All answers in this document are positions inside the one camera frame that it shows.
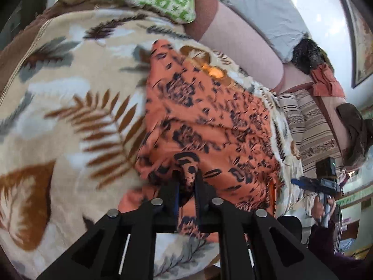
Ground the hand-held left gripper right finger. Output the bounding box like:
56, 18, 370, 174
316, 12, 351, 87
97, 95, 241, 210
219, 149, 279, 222
194, 170, 338, 280

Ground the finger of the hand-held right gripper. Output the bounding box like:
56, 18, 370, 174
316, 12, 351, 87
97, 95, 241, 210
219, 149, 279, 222
291, 176, 319, 192

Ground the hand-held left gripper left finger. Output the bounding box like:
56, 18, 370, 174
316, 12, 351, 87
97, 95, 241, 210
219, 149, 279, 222
36, 177, 180, 280

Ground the orange floral print garment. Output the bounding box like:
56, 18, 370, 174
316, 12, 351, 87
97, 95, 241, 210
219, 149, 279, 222
118, 39, 284, 242

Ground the person's right forearm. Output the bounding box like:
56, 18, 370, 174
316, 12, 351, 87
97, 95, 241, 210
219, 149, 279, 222
306, 222, 365, 280

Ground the person's right hand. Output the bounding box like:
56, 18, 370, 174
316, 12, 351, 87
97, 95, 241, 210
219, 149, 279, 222
310, 195, 336, 225

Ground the brown cloth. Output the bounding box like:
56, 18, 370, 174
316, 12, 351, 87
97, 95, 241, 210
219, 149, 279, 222
336, 103, 373, 167

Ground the salmon crumpled cloth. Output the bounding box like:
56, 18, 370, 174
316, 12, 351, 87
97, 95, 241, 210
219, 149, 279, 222
309, 63, 346, 98

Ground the dark furry cloth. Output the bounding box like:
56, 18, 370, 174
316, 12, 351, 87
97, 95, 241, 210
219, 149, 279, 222
291, 38, 328, 75

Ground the beige leaf print blanket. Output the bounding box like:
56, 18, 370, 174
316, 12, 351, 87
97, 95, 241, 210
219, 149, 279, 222
0, 1, 305, 280

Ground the pink quilted bolster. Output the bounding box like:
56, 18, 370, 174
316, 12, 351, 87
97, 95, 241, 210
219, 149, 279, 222
183, 0, 284, 92

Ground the grey pillow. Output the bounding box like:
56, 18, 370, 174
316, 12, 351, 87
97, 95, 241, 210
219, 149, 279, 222
220, 0, 311, 63

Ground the framed wall picture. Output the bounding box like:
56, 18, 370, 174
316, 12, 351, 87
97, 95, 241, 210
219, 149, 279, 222
338, 0, 373, 89

